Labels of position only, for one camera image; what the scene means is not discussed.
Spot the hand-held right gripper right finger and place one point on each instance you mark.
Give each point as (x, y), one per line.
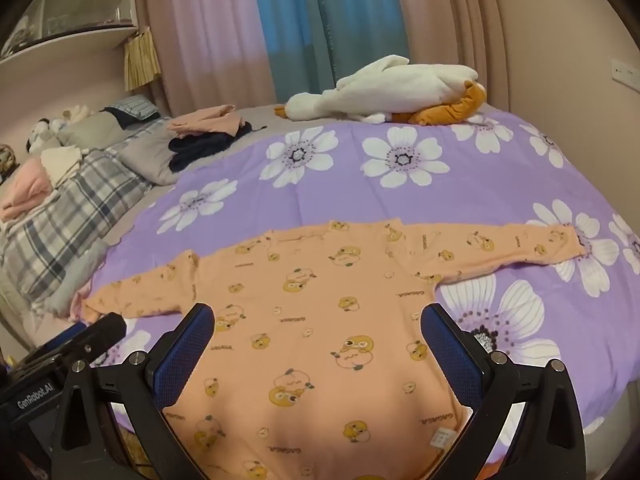
(450, 360)

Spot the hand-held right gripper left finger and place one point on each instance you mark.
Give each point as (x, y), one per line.
(185, 357)

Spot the folded pink clothes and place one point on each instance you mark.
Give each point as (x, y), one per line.
(205, 120)

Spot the striped pillow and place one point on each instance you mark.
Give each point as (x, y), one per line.
(132, 109)

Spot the white wall socket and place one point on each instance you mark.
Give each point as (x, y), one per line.
(627, 71)

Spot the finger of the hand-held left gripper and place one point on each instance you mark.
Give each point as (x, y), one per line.
(107, 330)
(67, 334)

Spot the white wall shelf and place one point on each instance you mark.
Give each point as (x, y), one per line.
(65, 20)

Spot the grey plaid pillow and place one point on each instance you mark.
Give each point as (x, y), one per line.
(65, 210)

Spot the pink garment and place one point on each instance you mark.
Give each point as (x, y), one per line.
(25, 187)

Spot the cream garment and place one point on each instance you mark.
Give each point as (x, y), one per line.
(60, 162)

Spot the white goose plush toy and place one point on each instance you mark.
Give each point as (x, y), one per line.
(400, 85)

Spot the black and white plush toy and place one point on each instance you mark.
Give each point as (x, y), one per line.
(45, 132)

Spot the pink curtain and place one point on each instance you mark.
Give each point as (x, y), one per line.
(210, 35)
(450, 10)

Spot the beige fringed cloth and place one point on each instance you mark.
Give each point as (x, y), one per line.
(141, 60)

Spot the dark navy clothes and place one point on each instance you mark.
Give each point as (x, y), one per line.
(200, 152)

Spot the orange printed baby shirt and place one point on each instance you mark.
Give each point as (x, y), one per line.
(320, 320)

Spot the blue curtain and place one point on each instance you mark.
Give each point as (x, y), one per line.
(320, 20)

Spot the purple floral bedsheet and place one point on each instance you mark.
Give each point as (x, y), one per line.
(350, 200)

